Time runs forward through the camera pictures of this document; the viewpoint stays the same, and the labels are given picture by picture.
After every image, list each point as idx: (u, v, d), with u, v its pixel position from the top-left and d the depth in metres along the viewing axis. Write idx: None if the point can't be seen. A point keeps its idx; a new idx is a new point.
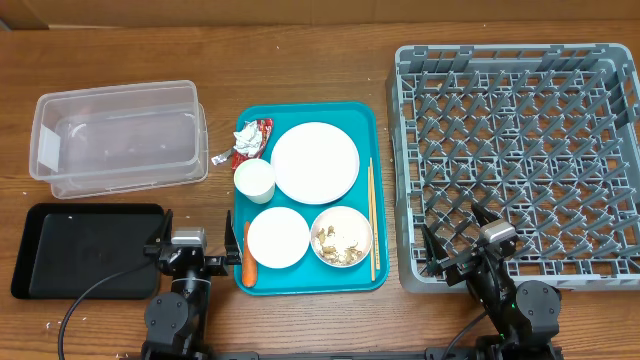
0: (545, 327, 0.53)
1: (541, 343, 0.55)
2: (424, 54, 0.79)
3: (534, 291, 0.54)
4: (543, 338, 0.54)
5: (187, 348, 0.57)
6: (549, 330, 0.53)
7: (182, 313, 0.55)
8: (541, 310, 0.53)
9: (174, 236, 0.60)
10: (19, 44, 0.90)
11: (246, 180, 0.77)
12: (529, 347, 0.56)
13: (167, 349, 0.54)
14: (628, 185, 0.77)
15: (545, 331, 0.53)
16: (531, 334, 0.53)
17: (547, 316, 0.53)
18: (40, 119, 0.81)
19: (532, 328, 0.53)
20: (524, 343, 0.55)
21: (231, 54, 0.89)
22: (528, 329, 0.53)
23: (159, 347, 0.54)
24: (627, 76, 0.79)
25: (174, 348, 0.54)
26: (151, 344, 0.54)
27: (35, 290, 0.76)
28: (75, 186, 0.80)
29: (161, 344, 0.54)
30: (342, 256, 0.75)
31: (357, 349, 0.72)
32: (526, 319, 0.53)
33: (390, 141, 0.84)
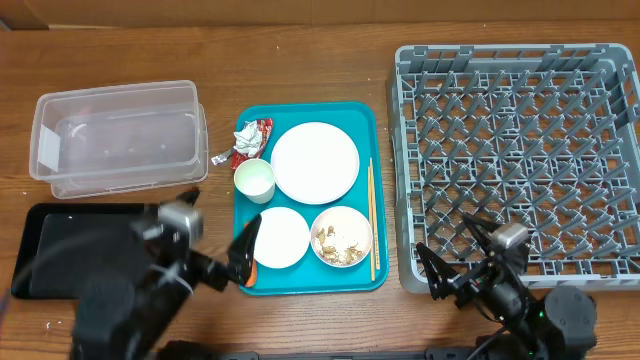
0: (580, 339, 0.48)
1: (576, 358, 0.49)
2: (424, 54, 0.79)
3: (566, 297, 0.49)
4: (578, 352, 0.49)
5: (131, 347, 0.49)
6: (585, 343, 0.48)
7: (122, 303, 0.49)
8: (574, 319, 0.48)
9: (164, 209, 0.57)
10: (19, 44, 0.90)
11: (251, 185, 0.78)
12: None
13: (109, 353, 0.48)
14: (628, 185, 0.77)
15: (580, 344, 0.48)
16: (565, 348, 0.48)
17: (583, 327, 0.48)
18: (40, 120, 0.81)
19: (566, 343, 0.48)
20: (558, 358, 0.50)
21: (231, 54, 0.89)
22: (561, 345, 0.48)
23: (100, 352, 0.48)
24: (627, 76, 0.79)
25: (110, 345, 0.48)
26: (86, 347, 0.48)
27: (35, 290, 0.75)
28: (75, 186, 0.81)
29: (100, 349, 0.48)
30: (342, 256, 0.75)
31: (357, 349, 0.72)
32: (558, 329, 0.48)
33: (390, 141, 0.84)
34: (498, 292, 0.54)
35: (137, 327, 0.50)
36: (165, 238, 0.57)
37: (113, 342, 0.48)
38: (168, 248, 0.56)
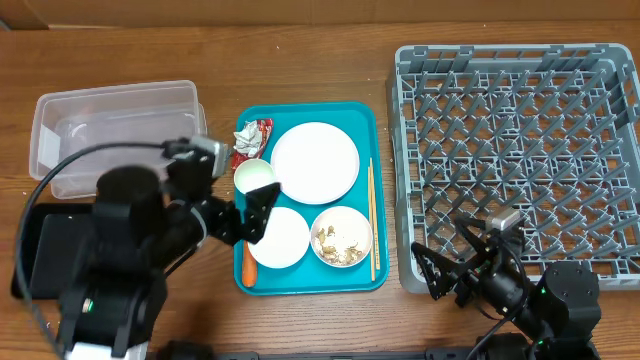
0: (586, 312, 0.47)
1: (583, 336, 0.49)
2: (424, 53, 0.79)
3: (567, 270, 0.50)
4: (585, 327, 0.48)
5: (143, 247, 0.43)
6: (592, 316, 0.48)
7: (150, 186, 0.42)
8: (577, 292, 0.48)
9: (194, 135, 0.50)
10: (19, 44, 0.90)
11: (249, 179, 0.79)
12: (567, 346, 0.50)
13: (125, 240, 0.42)
14: (628, 185, 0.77)
15: (587, 317, 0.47)
16: (571, 323, 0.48)
17: (586, 300, 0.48)
18: (40, 120, 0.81)
19: (573, 316, 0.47)
20: (566, 336, 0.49)
21: (230, 54, 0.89)
22: (568, 319, 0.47)
23: (115, 238, 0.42)
24: (627, 76, 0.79)
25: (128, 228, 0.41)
26: (101, 229, 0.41)
27: (35, 290, 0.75)
28: (75, 185, 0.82)
29: (114, 231, 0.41)
30: (342, 256, 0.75)
31: (357, 349, 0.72)
32: (562, 303, 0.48)
33: (390, 141, 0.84)
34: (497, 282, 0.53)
35: (155, 225, 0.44)
36: (184, 165, 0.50)
37: (133, 222, 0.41)
38: (176, 179, 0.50)
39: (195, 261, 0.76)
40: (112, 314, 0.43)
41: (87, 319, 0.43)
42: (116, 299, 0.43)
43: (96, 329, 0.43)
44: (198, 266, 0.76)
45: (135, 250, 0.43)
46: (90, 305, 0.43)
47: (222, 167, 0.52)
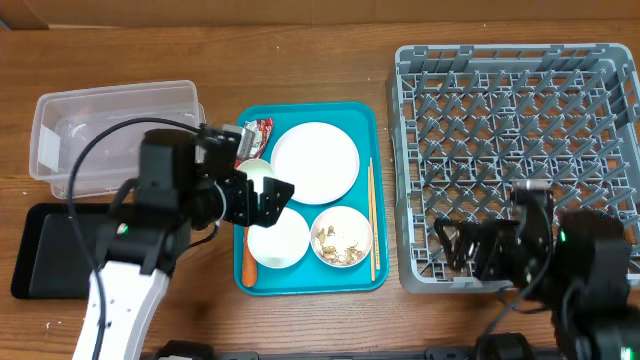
0: (613, 246, 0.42)
1: (617, 283, 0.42)
2: (424, 53, 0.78)
3: (584, 213, 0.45)
4: (613, 268, 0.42)
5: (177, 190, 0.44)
6: (618, 252, 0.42)
7: (188, 138, 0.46)
8: (598, 230, 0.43)
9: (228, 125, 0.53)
10: (19, 44, 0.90)
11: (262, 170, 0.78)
12: (601, 300, 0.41)
13: (164, 175, 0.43)
14: (628, 185, 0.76)
15: (614, 252, 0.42)
16: (598, 259, 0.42)
17: (610, 236, 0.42)
18: (40, 120, 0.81)
19: (598, 248, 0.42)
20: (599, 282, 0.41)
21: (230, 54, 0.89)
22: (593, 254, 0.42)
23: (155, 176, 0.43)
24: (627, 76, 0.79)
25: (172, 164, 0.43)
26: (144, 165, 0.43)
27: (35, 290, 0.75)
28: (74, 186, 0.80)
29: (156, 167, 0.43)
30: (342, 256, 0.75)
31: (357, 349, 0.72)
32: (585, 242, 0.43)
33: (390, 141, 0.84)
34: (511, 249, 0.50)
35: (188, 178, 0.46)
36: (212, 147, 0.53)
37: (174, 162, 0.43)
38: None
39: (195, 261, 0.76)
40: (142, 239, 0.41)
41: (120, 241, 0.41)
42: (148, 229, 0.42)
43: (124, 255, 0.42)
44: (198, 266, 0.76)
45: (170, 189, 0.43)
46: (125, 228, 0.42)
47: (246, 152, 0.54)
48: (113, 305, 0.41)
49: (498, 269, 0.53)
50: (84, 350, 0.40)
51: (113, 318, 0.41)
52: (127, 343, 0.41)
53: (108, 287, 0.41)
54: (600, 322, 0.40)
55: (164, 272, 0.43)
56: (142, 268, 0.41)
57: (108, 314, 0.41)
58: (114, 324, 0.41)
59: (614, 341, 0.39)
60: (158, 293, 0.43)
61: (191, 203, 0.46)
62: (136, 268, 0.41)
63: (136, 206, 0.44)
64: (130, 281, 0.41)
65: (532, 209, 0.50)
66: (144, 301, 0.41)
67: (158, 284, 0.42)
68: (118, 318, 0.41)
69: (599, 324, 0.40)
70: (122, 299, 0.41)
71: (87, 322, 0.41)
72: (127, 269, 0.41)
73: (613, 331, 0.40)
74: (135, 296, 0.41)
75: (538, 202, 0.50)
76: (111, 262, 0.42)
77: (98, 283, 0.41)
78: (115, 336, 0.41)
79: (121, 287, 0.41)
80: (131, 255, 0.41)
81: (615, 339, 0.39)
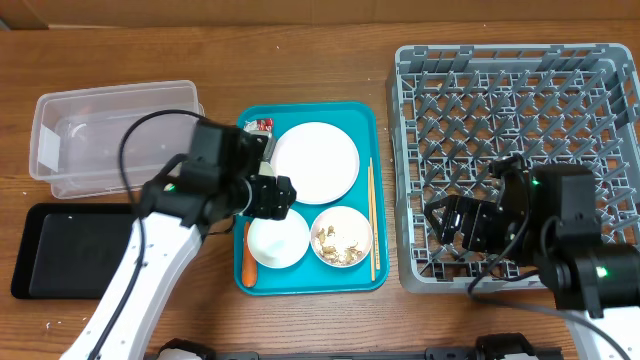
0: (580, 178, 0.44)
1: (589, 215, 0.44)
2: (424, 53, 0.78)
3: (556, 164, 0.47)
4: (582, 199, 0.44)
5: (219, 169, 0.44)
6: (586, 182, 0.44)
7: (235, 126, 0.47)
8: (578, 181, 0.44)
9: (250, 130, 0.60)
10: (19, 44, 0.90)
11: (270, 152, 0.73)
12: (579, 231, 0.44)
13: (212, 152, 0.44)
14: (628, 185, 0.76)
15: (581, 184, 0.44)
16: (567, 191, 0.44)
17: (583, 177, 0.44)
18: (40, 120, 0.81)
19: (567, 179, 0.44)
20: (571, 215, 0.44)
21: (230, 54, 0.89)
22: (563, 186, 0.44)
23: (203, 152, 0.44)
24: (627, 76, 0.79)
25: (220, 144, 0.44)
26: (194, 141, 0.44)
27: (35, 290, 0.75)
28: (75, 185, 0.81)
29: (205, 143, 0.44)
30: (342, 256, 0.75)
31: (357, 349, 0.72)
32: (559, 184, 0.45)
33: (390, 141, 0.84)
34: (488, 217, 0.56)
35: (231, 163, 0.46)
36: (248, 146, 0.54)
37: (223, 143, 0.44)
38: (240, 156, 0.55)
39: (195, 261, 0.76)
40: (186, 200, 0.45)
41: (167, 196, 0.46)
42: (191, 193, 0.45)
43: (168, 209, 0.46)
44: (199, 267, 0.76)
45: (215, 167, 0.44)
46: (172, 187, 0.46)
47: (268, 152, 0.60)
48: (152, 250, 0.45)
49: (484, 238, 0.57)
50: (120, 283, 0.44)
51: (150, 261, 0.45)
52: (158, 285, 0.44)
53: (149, 233, 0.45)
54: (576, 251, 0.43)
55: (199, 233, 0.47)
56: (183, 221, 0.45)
57: (146, 256, 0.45)
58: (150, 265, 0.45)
59: (591, 265, 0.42)
60: (190, 251, 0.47)
61: (227, 186, 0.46)
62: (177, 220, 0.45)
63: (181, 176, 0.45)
64: (170, 231, 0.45)
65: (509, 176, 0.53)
66: (180, 249, 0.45)
67: (193, 239, 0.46)
68: (154, 262, 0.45)
69: (575, 252, 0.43)
70: (160, 245, 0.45)
71: (125, 262, 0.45)
72: (167, 222, 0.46)
73: (589, 256, 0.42)
74: (173, 243, 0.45)
75: (517, 168, 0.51)
76: (155, 212, 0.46)
77: (140, 228, 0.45)
78: (149, 276, 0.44)
79: (162, 234, 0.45)
80: (174, 210, 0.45)
81: (591, 263, 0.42)
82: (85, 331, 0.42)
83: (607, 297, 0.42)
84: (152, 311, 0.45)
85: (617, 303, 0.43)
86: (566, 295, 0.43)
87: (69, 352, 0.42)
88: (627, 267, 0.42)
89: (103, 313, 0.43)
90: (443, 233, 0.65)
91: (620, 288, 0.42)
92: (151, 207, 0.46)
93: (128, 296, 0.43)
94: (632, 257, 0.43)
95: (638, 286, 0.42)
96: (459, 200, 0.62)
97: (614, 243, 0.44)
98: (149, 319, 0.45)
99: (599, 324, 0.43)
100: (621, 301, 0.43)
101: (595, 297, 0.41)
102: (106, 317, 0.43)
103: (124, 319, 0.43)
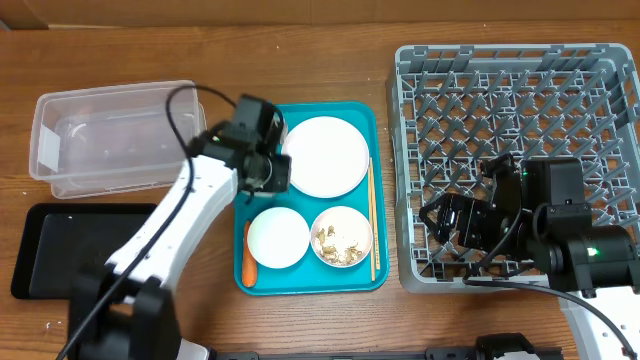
0: (566, 166, 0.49)
1: (576, 201, 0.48)
2: (424, 53, 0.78)
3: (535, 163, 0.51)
4: (571, 185, 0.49)
5: (256, 134, 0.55)
6: (572, 169, 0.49)
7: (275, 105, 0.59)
8: (566, 173, 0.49)
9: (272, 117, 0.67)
10: (19, 44, 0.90)
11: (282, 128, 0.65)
12: (566, 216, 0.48)
13: (252, 120, 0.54)
14: (628, 184, 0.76)
15: (568, 171, 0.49)
16: (555, 177, 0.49)
17: (572, 172, 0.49)
18: (40, 119, 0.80)
19: (553, 167, 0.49)
20: (561, 201, 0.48)
21: (230, 54, 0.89)
22: (550, 174, 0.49)
23: (245, 119, 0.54)
24: (627, 76, 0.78)
25: (262, 115, 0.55)
26: (240, 109, 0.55)
27: (36, 290, 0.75)
28: (75, 186, 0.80)
29: (248, 114, 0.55)
30: (342, 256, 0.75)
31: (357, 349, 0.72)
32: (544, 173, 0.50)
33: (390, 141, 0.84)
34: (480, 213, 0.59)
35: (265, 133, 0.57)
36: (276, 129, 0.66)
37: (263, 115, 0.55)
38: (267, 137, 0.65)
39: (195, 261, 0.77)
40: (227, 150, 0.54)
41: (212, 144, 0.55)
42: (232, 146, 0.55)
43: (210, 155, 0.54)
44: (199, 266, 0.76)
45: (254, 133, 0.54)
46: (218, 139, 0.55)
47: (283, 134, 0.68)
48: (199, 181, 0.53)
49: (479, 234, 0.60)
50: (169, 204, 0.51)
51: (197, 189, 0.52)
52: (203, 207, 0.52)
53: (198, 168, 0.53)
54: (569, 235, 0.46)
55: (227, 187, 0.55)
56: (225, 164, 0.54)
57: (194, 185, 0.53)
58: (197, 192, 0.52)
59: (583, 247, 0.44)
60: (229, 191, 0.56)
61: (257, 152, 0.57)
62: (219, 162, 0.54)
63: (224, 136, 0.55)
64: (214, 169, 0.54)
65: (502, 175, 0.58)
66: (224, 183, 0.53)
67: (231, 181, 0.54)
68: (201, 190, 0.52)
69: (569, 237, 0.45)
70: (207, 178, 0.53)
71: (172, 190, 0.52)
72: (210, 165, 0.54)
73: (581, 239, 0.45)
74: (218, 178, 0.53)
75: (507, 166, 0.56)
76: (200, 156, 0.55)
77: (190, 164, 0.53)
78: (195, 200, 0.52)
79: (208, 169, 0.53)
80: (216, 157, 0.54)
81: (583, 244, 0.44)
82: (137, 235, 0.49)
83: (599, 275, 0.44)
84: (195, 229, 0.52)
85: (607, 284, 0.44)
86: (560, 276, 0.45)
87: (123, 250, 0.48)
88: (617, 248, 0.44)
89: (154, 223, 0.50)
90: (439, 231, 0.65)
91: (611, 267, 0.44)
92: (197, 154, 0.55)
93: (179, 206, 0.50)
94: (624, 237, 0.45)
95: (627, 265, 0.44)
96: (453, 198, 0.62)
97: (611, 228, 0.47)
98: (191, 236, 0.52)
99: (594, 304, 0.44)
100: (613, 281, 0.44)
101: (586, 276, 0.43)
102: (156, 225, 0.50)
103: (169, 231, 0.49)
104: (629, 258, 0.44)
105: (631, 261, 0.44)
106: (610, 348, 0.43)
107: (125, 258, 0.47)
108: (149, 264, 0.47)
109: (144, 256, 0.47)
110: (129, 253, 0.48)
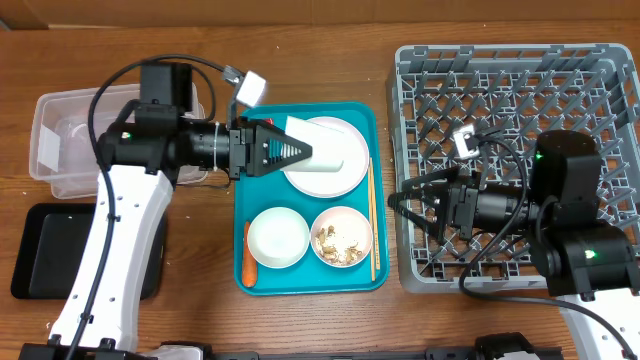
0: (587, 161, 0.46)
1: (586, 197, 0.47)
2: (424, 54, 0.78)
3: (552, 142, 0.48)
4: (586, 183, 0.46)
5: (172, 109, 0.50)
6: (593, 166, 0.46)
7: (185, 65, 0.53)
8: (584, 169, 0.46)
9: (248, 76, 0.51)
10: (19, 44, 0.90)
11: (254, 81, 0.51)
12: (568, 209, 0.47)
13: (164, 94, 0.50)
14: (628, 185, 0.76)
15: (585, 168, 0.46)
16: (572, 174, 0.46)
17: (582, 162, 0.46)
18: (40, 120, 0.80)
19: (571, 162, 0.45)
20: (572, 198, 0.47)
21: (230, 55, 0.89)
22: (568, 170, 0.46)
23: (155, 95, 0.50)
24: (627, 76, 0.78)
25: (172, 82, 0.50)
26: (145, 85, 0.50)
27: (35, 290, 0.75)
28: (75, 186, 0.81)
29: (157, 85, 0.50)
30: (342, 256, 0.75)
31: (357, 349, 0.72)
32: (559, 159, 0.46)
33: (390, 141, 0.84)
34: (484, 201, 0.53)
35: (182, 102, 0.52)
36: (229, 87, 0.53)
37: (173, 81, 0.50)
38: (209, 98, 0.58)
39: (195, 260, 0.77)
40: (146, 146, 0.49)
41: (124, 146, 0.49)
42: (151, 137, 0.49)
43: (129, 158, 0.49)
44: (198, 266, 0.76)
45: (170, 107, 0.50)
46: (129, 135, 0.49)
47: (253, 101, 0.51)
48: (122, 202, 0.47)
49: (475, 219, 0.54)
50: (97, 241, 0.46)
51: (122, 214, 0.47)
52: (137, 235, 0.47)
53: (116, 186, 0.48)
54: (566, 235, 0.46)
55: (167, 178, 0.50)
56: (147, 169, 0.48)
57: (117, 210, 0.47)
58: (123, 218, 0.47)
59: (581, 249, 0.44)
60: (164, 196, 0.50)
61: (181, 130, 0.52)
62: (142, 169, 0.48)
63: (138, 123, 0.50)
64: (135, 180, 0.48)
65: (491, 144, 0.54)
66: (151, 198, 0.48)
67: (162, 185, 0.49)
68: (126, 212, 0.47)
69: (566, 238, 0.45)
70: (129, 196, 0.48)
71: (98, 220, 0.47)
72: (131, 171, 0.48)
73: (579, 241, 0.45)
74: (143, 192, 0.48)
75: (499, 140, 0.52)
76: (116, 164, 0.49)
77: (107, 184, 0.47)
78: (122, 229, 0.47)
79: (127, 185, 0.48)
80: (134, 158, 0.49)
81: (580, 247, 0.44)
82: (73, 295, 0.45)
83: (597, 278, 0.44)
84: (137, 265, 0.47)
85: (604, 286, 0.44)
86: (555, 277, 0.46)
87: (63, 316, 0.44)
88: (614, 250, 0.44)
89: (88, 276, 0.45)
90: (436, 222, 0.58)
91: (609, 269, 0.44)
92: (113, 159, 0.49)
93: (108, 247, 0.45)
94: (622, 238, 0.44)
95: (626, 268, 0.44)
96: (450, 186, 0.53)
97: (612, 228, 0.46)
98: (137, 269, 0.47)
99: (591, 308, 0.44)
100: (612, 282, 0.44)
101: (585, 280, 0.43)
102: (91, 277, 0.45)
103: (107, 277, 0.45)
104: (628, 259, 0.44)
105: (630, 263, 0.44)
106: (609, 353, 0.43)
107: (67, 327, 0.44)
108: (95, 329, 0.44)
109: (86, 321, 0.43)
110: (69, 320, 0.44)
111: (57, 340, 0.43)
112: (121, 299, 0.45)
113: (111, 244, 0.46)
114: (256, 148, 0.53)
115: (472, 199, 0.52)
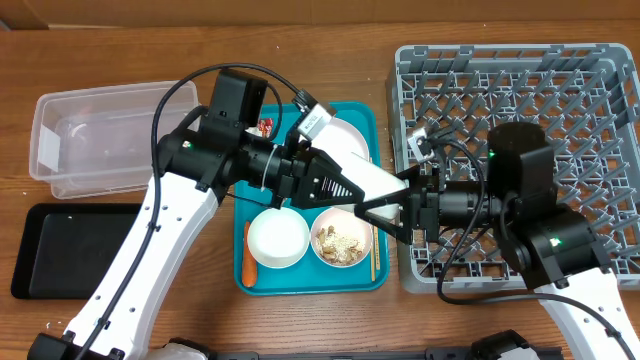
0: (540, 155, 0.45)
1: (546, 187, 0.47)
2: (424, 53, 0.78)
3: (503, 139, 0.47)
4: (543, 176, 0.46)
5: (238, 125, 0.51)
6: (546, 159, 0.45)
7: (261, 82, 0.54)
8: (539, 164, 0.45)
9: (320, 108, 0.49)
10: (20, 44, 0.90)
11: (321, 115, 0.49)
12: (529, 203, 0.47)
13: (233, 108, 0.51)
14: (628, 185, 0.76)
15: (540, 160, 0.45)
16: (528, 171, 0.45)
17: (535, 158, 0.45)
18: (41, 119, 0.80)
19: (525, 158, 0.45)
20: (532, 190, 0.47)
21: (230, 54, 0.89)
22: (522, 167, 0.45)
23: (224, 107, 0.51)
24: (627, 76, 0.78)
25: (245, 97, 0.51)
26: (218, 96, 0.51)
27: (35, 290, 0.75)
28: (75, 186, 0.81)
29: (229, 98, 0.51)
30: (342, 256, 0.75)
31: (357, 349, 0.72)
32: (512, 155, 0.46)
33: (390, 141, 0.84)
34: (446, 200, 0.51)
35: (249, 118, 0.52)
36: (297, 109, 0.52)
37: (246, 95, 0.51)
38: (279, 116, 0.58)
39: (195, 260, 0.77)
40: (204, 158, 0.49)
41: (184, 155, 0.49)
42: (211, 152, 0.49)
43: (185, 168, 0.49)
44: (199, 267, 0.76)
45: (235, 122, 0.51)
46: (190, 145, 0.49)
47: (311, 131, 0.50)
48: (165, 212, 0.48)
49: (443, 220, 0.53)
50: (132, 248, 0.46)
51: (162, 224, 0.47)
52: (173, 246, 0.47)
53: (164, 195, 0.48)
54: (531, 228, 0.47)
55: (215, 195, 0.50)
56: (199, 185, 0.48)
57: (158, 219, 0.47)
58: (162, 229, 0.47)
59: (546, 240, 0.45)
60: (207, 213, 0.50)
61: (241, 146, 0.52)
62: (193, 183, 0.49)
63: (201, 132, 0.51)
64: (187, 193, 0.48)
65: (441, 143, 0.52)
66: (194, 213, 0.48)
67: (209, 202, 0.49)
68: (167, 224, 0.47)
69: (532, 232, 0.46)
70: (175, 208, 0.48)
71: (138, 224, 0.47)
72: (187, 181, 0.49)
73: (543, 232, 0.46)
74: (187, 207, 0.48)
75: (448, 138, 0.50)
76: (170, 172, 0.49)
77: (155, 189, 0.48)
78: (159, 240, 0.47)
79: (177, 197, 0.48)
80: (192, 169, 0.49)
81: (545, 238, 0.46)
82: (95, 296, 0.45)
83: (565, 263, 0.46)
84: (164, 276, 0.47)
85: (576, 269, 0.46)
86: (529, 271, 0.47)
87: (81, 316, 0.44)
88: (577, 234, 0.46)
89: (114, 278, 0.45)
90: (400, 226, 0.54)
91: (574, 254, 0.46)
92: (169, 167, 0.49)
93: (142, 254, 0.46)
94: (582, 221, 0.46)
95: (591, 249, 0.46)
96: (409, 191, 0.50)
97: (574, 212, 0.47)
98: (164, 279, 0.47)
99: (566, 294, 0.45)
100: (581, 264, 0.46)
101: (555, 267, 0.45)
102: (115, 282, 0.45)
103: (133, 285, 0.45)
104: (591, 239, 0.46)
105: (593, 243, 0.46)
106: (592, 333, 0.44)
107: (83, 327, 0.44)
108: (110, 336, 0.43)
109: (102, 327, 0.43)
110: (85, 321, 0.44)
111: (71, 338, 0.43)
112: (141, 310, 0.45)
113: (145, 252, 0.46)
114: (306, 181, 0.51)
115: (433, 203, 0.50)
